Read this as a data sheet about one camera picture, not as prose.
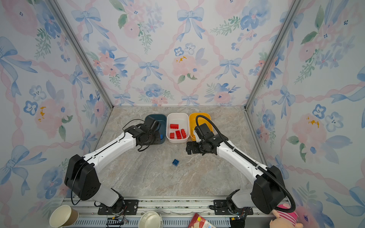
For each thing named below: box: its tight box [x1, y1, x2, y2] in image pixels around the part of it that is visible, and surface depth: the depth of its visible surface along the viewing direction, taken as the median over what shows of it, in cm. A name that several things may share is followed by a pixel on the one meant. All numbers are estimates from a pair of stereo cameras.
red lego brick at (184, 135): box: [180, 128, 187, 139], surface depth 103 cm
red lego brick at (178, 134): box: [175, 130, 182, 140], surface depth 103 cm
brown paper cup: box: [48, 204, 80, 228], surface depth 68 cm
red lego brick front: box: [169, 123, 179, 130], surface depth 108 cm
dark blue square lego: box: [172, 158, 180, 167], surface depth 90 cm
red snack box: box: [187, 212, 217, 228], surface depth 68 cm
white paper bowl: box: [138, 210, 162, 228], surface depth 72 cm
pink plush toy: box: [269, 203, 304, 228], surface depth 67 cm
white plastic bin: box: [165, 112, 190, 144], surface depth 108 cm
